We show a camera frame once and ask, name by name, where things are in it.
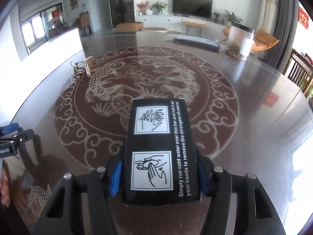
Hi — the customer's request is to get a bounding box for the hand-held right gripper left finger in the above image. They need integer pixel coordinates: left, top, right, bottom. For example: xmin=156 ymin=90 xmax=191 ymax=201
xmin=35 ymin=153 xmax=124 ymax=235

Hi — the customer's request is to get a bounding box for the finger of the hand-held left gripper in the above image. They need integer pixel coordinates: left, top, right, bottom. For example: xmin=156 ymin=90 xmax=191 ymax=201
xmin=0 ymin=129 xmax=35 ymax=145
xmin=0 ymin=123 xmax=19 ymax=136

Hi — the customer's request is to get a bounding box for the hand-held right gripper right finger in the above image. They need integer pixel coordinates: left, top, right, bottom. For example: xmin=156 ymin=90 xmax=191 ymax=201
xmin=195 ymin=149 xmax=286 ymax=235

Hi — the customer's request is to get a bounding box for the black printed box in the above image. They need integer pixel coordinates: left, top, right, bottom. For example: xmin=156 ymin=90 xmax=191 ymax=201
xmin=121 ymin=99 xmax=202 ymax=206

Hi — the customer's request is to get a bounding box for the dark patterned glossy desktop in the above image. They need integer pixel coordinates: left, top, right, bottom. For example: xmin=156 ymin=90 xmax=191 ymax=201
xmin=0 ymin=28 xmax=313 ymax=235

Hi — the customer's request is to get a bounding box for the person's left hand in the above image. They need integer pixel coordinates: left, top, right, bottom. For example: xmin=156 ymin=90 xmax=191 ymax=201
xmin=0 ymin=169 xmax=11 ymax=209

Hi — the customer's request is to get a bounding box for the small rhinestone metal hair clip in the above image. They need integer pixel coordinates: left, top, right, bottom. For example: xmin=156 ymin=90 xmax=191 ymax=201
xmin=70 ymin=57 xmax=95 ymax=79

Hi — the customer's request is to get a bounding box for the sliding glass door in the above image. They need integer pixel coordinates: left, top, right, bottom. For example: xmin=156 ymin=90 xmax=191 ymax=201
xmin=21 ymin=2 xmax=66 ymax=54

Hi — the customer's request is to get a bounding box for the wooden side cabinet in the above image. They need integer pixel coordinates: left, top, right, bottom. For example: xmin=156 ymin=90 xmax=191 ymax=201
xmin=78 ymin=12 xmax=92 ymax=36

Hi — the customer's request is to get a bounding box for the wooden dining chair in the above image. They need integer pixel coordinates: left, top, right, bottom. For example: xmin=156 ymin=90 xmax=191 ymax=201
xmin=284 ymin=49 xmax=313 ymax=96

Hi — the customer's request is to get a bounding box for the clear plastic jar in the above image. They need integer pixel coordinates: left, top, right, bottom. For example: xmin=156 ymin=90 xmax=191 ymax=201
xmin=225 ymin=22 xmax=255 ymax=61

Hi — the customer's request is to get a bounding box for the cardboard box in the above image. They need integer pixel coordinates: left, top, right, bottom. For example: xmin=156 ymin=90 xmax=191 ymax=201
xmin=115 ymin=22 xmax=144 ymax=32

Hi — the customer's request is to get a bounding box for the wooden bench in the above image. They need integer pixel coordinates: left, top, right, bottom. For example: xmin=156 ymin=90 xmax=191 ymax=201
xmin=182 ymin=21 xmax=208 ymax=37

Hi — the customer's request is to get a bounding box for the dark glass display cabinet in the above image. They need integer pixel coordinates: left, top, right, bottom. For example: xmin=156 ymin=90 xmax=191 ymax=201
xmin=108 ymin=0 xmax=135 ymax=28

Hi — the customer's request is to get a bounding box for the white television cabinet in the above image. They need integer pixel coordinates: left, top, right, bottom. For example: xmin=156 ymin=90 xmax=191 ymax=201
xmin=135 ymin=14 xmax=231 ymax=38

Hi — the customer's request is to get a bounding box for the large potted plant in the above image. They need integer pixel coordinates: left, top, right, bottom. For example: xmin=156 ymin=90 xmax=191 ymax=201
xmin=224 ymin=10 xmax=243 ymax=25

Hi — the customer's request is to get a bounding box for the red flower plant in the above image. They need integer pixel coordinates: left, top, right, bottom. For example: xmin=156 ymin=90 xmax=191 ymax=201
xmin=136 ymin=0 xmax=147 ymax=15

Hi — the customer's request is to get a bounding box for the black television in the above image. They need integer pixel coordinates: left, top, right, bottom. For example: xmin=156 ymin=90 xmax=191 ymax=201
xmin=172 ymin=0 xmax=213 ymax=19

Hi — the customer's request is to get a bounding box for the leafy green potted plant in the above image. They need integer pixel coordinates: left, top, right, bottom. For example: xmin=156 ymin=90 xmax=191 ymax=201
xmin=151 ymin=1 xmax=168 ymax=14

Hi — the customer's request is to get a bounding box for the grey curtain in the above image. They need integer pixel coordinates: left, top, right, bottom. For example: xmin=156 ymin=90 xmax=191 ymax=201
xmin=271 ymin=0 xmax=299 ymax=63

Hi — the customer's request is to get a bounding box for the beige curtain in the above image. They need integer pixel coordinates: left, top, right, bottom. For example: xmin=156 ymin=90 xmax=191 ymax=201
xmin=259 ymin=0 xmax=278 ymax=33

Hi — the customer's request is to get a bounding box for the red wall hanging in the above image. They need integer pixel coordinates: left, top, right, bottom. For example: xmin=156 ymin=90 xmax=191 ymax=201
xmin=298 ymin=7 xmax=310 ymax=28

